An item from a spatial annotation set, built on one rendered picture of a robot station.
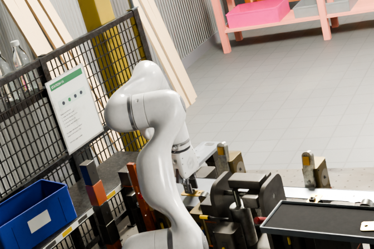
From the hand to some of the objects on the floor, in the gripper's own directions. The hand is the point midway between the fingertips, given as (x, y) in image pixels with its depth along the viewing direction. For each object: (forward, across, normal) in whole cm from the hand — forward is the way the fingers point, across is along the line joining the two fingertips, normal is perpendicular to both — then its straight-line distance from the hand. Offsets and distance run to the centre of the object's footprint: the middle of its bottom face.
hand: (190, 185), depth 240 cm
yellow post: (+103, -48, -63) cm, 130 cm away
